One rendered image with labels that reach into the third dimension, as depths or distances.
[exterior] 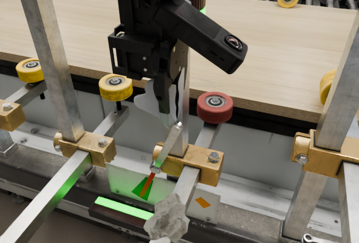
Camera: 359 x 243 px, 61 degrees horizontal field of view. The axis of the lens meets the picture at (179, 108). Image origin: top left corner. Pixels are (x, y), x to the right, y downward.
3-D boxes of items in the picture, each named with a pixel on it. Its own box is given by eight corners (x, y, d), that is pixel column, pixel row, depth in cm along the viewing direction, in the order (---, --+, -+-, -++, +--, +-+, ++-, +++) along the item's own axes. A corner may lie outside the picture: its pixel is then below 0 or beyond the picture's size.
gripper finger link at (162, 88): (165, 99, 44) (164, 43, 39) (177, 101, 44) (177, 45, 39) (153, 118, 41) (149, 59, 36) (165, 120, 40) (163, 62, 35)
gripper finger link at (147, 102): (141, 119, 48) (137, 68, 43) (177, 127, 47) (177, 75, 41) (132, 132, 46) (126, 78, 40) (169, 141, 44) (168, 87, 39)
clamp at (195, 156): (216, 188, 59) (218, 170, 56) (152, 170, 63) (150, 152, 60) (223, 167, 64) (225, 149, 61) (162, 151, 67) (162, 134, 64)
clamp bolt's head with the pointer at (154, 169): (141, 205, 69) (162, 170, 59) (132, 200, 69) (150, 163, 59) (145, 198, 70) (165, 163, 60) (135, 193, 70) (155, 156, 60)
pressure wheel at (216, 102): (224, 153, 70) (229, 113, 64) (191, 144, 73) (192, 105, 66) (232, 131, 76) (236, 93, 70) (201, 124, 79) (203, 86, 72)
